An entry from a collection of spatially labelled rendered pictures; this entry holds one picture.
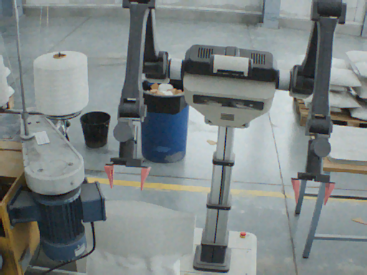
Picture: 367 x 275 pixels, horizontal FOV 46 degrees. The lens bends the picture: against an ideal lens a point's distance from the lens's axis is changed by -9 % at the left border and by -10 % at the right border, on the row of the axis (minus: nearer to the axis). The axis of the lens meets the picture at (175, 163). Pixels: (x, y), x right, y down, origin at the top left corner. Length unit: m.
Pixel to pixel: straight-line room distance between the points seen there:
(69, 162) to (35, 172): 0.11
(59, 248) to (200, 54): 0.95
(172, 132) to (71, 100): 2.67
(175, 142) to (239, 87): 2.16
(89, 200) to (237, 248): 1.59
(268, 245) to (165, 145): 1.32
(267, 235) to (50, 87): 2.37
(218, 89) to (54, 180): 0.89
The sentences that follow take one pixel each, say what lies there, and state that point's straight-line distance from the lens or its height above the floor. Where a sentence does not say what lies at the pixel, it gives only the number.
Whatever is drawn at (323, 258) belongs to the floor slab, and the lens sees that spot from 3.28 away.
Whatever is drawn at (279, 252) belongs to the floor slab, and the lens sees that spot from 3.25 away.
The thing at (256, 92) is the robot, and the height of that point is 1.40.
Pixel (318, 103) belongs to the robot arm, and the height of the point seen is 1.56.
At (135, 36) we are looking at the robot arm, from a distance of 1.47.
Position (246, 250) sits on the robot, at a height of 0.26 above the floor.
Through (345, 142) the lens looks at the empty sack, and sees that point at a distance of 3.08.
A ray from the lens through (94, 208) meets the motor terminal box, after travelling 1.39.
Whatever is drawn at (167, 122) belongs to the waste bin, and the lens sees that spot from 3.88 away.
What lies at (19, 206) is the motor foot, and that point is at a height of 1.30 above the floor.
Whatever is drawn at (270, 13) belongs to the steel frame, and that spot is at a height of 0.35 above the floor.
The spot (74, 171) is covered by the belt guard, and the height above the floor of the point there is 1.42.
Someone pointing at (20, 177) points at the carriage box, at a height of 1.33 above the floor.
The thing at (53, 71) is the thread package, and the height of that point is 1.67.
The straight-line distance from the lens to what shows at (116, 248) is 1.83.
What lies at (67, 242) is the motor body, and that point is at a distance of 1.43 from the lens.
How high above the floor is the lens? 2.08
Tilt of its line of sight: 30 degrees down
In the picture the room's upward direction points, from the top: 2 degrees clockwise
